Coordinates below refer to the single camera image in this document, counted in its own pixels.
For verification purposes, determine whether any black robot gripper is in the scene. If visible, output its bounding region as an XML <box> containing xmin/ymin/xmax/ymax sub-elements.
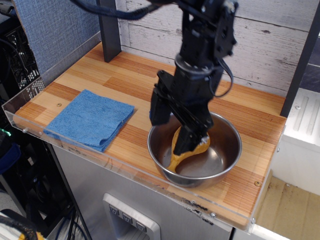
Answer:
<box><xmin>149</xmin><ymin>63</ymin><xmax>223</xmax><ymax>155</ymax></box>

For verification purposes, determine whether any orange toy chicken leg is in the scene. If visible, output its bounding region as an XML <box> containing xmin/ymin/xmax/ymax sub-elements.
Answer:
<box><xmin>167</xmin><ymin>126</ymin><xmax>211</xmax><ymax>173</ymax></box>

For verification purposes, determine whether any steel pot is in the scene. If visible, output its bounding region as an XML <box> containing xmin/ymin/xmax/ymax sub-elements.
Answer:
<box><xmin>147</xmin><ymin>112</ymin><xmax>242</xmax><ymax>189</ymax></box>

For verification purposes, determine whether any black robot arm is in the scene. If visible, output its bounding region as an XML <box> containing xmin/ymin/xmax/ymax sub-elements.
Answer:
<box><xmin>150</xmin><ymin>0</ymin><xmax>239</xmax><ymax>155</ymax></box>

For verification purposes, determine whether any folded blue cloth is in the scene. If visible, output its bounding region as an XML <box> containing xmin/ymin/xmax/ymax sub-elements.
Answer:
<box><xmin>43</xmin><ymin>89</ymin><xmax>135</xmax><ymax>153</ymax></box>

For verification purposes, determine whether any silver cabinet with dispenser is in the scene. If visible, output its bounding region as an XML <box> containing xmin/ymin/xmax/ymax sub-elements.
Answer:
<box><xmin>54</xmin><ymin>147</ymin><xmax>233</xmax><ymax>240</ymax></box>

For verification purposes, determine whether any white ribbed appliance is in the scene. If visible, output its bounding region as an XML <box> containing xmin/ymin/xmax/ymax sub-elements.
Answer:
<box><xmin>270</xmin><ymin>88</ymin><xmax>320</xmax><ymax>195</ymax></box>

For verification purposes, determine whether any clear acrylic table guard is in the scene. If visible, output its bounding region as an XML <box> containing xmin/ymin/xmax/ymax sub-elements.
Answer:
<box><xmin>3</xmin><ymin>33</ymin><xmax>286</xmax><ymax>238</ymax></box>

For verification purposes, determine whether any black plastic crate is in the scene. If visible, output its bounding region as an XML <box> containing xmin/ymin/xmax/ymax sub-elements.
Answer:
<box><xmin>0</xmin><ymin>21</ymin><xmax>45</xmax><ymax>103</ymax></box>

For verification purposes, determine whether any yellow object bottom left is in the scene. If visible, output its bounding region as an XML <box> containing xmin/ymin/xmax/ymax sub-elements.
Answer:
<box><xmin>18</xmin><ymin>231</ymin><xmax>46</xmax><ymax>240</ymax></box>

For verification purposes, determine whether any dark grey left post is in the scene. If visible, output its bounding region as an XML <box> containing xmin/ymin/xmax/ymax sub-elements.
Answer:
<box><xmin>98</xmin><ymin>15</ymin><xmax>122</xmax><ymax>63</ymax></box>

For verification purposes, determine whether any dark grey post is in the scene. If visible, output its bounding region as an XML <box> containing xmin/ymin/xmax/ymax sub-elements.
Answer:
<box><xmin>280</xmin><ymin>3</ymin><xmax>320</xmax><ymax>118</ymax></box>
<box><xmin>98</xmin><ymin>15</ymin><xmax>122</xmax><ymax>63</ymax></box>

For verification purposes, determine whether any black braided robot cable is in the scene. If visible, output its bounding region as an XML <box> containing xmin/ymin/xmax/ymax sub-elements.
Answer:
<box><xmin>69</xmin><ymin>0</ymin><xmax>173</xmax><ymax>21</ymax></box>

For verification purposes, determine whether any dark grey right post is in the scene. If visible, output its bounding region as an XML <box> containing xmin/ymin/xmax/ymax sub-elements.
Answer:
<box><xmin>280</xmin><ymin>3</ymin><xmax>320</xmax><ymax>118</ymax></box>

